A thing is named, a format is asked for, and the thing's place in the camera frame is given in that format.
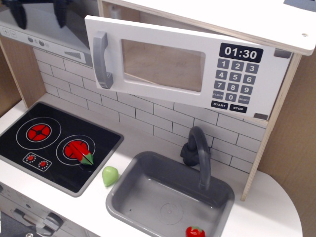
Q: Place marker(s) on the grey toy sink basin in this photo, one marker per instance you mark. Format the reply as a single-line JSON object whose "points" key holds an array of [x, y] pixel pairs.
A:
{"points": [[161, 197]]}

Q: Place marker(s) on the green toy pear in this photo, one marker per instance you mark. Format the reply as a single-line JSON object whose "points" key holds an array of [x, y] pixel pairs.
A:
{"points": [[110, 175]]}

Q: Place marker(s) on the grey toy oven handle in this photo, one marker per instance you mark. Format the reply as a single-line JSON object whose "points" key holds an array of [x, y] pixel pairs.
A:
{"points": [[46, 227]]}

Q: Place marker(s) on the white wooden microwave cabinet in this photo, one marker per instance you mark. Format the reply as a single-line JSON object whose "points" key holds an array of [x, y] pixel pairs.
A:
{"points": [[266, 22]]}

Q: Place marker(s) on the grey microwave door handle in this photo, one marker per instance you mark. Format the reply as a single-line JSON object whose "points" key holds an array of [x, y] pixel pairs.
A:
{"points": [[100, 43]]}

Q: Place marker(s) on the black toy stove top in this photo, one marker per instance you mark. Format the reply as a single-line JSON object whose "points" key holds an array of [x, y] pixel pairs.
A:
{"points": [[37, 143]]}

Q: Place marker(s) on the grey toy range hood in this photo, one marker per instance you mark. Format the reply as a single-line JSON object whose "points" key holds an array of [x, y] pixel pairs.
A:
{"points": [[44, 32]]}

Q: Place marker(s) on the red toy strawberry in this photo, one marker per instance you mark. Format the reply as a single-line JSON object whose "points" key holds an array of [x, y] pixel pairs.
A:
{"points": [[194, 231]]}

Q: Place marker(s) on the white toy microwave door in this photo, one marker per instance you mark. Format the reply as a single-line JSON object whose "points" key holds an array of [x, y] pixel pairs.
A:
{"points": [[195, 68]]}

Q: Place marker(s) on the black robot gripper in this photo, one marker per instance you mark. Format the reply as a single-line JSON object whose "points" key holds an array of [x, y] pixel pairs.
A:
{"points": [[19, 14]]}

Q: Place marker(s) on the red toy chili pepper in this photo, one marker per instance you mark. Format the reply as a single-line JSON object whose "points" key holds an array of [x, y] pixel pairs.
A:
{"points": [[80, 151]]}

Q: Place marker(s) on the dark grey toy faucet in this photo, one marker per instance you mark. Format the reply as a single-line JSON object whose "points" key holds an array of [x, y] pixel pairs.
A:
{"points": [[196, 151]]}

